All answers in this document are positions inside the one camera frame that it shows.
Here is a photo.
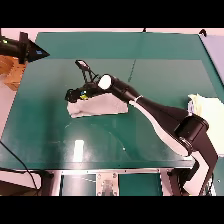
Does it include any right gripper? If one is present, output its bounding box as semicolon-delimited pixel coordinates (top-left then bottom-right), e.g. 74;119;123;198
64;84;100;102

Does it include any black cable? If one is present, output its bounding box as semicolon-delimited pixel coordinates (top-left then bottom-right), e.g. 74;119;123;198
0;140;42;194

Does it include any grey shirt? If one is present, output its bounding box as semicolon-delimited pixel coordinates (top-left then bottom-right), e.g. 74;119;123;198
66;92;130;120

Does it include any lavender garment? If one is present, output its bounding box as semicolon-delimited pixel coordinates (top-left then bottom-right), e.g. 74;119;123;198
187;99;196;116

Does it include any silver frame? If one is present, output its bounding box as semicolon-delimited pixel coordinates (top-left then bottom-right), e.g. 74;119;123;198
19;166;198;196

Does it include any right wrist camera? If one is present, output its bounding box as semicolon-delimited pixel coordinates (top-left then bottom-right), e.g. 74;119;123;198
74;59;100;85

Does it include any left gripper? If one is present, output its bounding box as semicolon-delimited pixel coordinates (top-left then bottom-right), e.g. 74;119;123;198
18;31;38;65

